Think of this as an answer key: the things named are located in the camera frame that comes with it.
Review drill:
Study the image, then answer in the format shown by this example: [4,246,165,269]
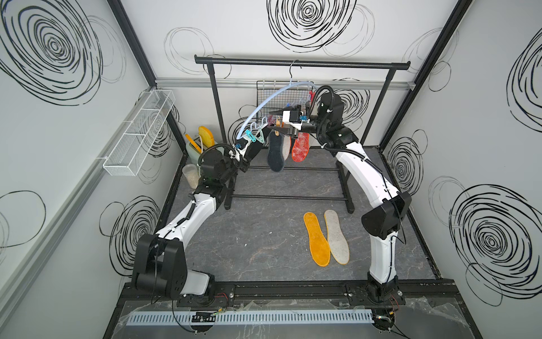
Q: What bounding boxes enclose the grey black-backed insole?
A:
[267,131,285,172]

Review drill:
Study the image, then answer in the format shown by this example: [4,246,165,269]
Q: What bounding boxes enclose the light blue clip hanger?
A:
[235,58,318,143]

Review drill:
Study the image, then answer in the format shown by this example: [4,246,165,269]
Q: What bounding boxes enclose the black garment rack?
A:
[194,55,411,208]

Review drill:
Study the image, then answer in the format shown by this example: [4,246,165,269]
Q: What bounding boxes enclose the orange fuzzy insole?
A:
[303,212,331,267]

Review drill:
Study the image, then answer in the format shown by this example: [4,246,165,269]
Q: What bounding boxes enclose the grey felt yellow-edged insole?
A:
[324,210,350,265]

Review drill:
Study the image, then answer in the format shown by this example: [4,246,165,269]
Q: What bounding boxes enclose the grey orange-edged insole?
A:
[282,136,292,161]

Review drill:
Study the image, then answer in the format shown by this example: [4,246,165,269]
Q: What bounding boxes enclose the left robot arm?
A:
[131,138,265,299]

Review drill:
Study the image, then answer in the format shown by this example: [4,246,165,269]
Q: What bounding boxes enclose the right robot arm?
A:
[271,86,412,304]

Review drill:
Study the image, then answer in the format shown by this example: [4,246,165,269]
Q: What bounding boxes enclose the mint green clothespin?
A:
[254,129,265,145]

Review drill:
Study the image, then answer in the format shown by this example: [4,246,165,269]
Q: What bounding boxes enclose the teal clothespin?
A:
[244,130,257,142]

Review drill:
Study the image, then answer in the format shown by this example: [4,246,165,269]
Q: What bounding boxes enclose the red white patterned insole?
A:
[292,132,310,162]

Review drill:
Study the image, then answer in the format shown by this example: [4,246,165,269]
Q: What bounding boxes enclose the yellow toast slice leaning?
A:
[184,134,203,154]

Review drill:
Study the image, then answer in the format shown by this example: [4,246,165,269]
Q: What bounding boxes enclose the mint green toaster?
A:
[186,143,203,165]

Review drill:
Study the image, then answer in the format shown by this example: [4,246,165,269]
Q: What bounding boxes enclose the translucent plastic cup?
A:
[182,164,200,189]

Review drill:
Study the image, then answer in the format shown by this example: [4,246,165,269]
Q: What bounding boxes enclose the black wire wall basket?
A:
[256,80,314,120]

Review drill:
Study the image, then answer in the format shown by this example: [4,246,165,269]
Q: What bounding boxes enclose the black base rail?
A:
[120,279,460,308]

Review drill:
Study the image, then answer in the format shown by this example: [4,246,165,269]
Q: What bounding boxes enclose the white slotted cable duct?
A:
[126,309,375,326]

